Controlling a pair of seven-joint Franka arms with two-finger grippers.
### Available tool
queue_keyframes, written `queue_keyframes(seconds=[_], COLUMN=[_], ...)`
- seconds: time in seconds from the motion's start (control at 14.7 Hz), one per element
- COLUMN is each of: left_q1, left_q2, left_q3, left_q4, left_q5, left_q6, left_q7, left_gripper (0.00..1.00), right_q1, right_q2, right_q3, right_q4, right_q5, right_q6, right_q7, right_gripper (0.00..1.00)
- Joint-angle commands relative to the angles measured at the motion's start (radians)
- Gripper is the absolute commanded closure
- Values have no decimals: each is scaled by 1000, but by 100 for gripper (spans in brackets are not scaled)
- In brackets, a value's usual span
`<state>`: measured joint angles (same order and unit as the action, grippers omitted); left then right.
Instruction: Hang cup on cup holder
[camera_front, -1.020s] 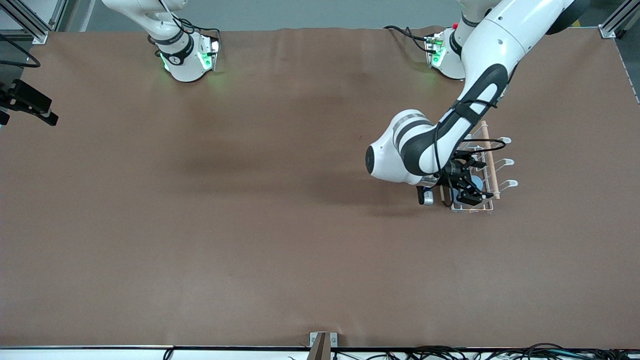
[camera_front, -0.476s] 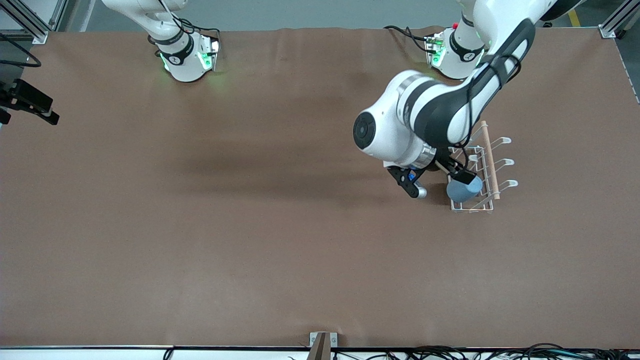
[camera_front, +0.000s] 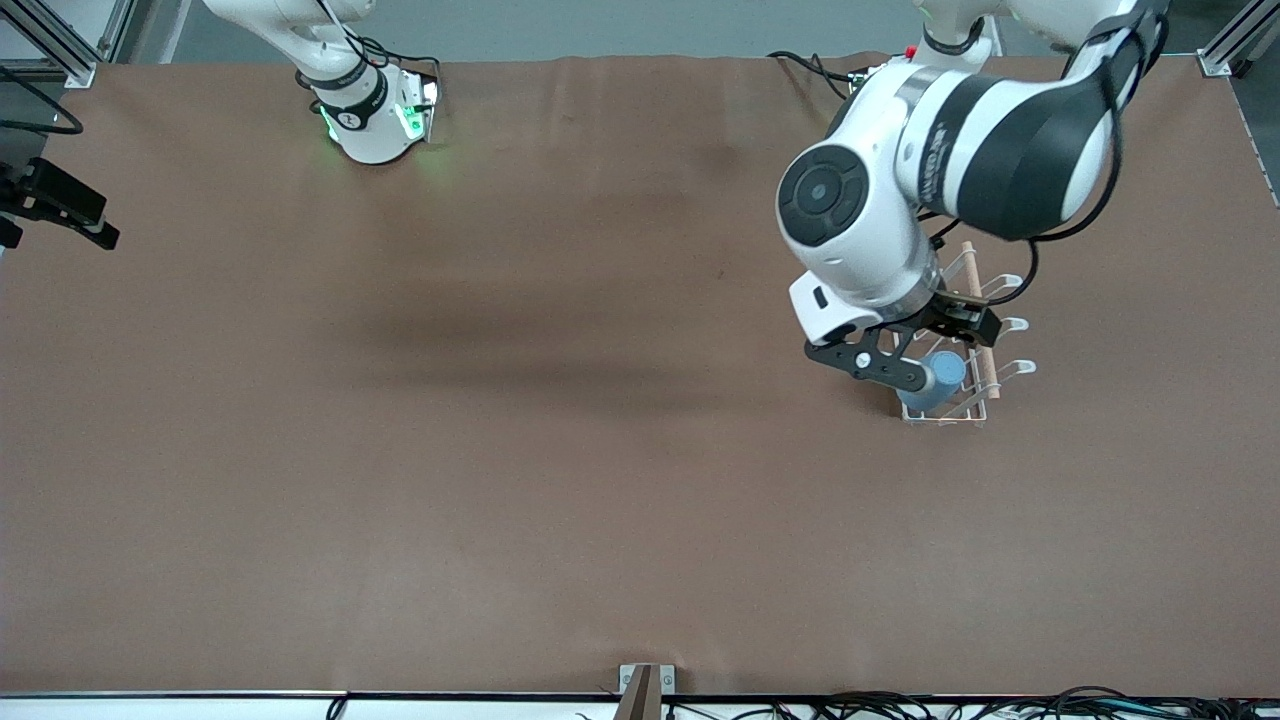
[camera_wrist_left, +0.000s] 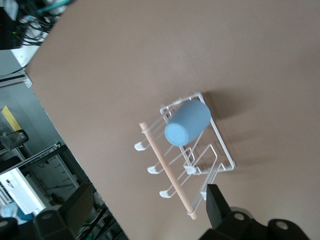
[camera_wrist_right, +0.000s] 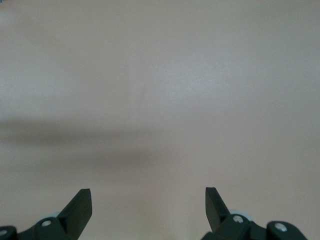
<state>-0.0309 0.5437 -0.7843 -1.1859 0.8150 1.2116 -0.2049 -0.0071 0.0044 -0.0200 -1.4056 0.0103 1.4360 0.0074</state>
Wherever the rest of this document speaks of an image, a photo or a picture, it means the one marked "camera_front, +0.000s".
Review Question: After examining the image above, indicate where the blue plastic cup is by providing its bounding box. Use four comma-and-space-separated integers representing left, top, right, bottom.
896, 349, 970, 414

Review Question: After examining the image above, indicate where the brown table cover sheet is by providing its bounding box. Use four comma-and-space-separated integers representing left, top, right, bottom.
0, 52, 1280, 699

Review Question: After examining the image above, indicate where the white wire cup holder rack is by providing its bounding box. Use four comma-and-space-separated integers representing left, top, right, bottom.
892, 241, 1039, 429

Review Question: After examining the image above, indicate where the aluminium frame extrusion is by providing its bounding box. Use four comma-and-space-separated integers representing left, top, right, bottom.
0, 0, 137, 90
1197, 0, 1280, 80

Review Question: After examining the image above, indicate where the black left arm base cable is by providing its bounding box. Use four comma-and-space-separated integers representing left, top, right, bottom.
766, 49, 873, 101

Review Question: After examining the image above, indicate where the black arm base cable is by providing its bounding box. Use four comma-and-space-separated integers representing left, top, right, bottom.
345, 38, 443, 83
766, 49, 873, 101

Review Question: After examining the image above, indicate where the black right arm base cable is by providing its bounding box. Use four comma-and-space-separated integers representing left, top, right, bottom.
345, 38, 443, 83

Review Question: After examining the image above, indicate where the black cable bundle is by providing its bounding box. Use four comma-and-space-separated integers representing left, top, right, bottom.
575, 686, 1280, 720

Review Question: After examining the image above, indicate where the metal bracket with wooden post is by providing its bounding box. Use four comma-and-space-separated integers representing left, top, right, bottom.
613, 663, 677, 720

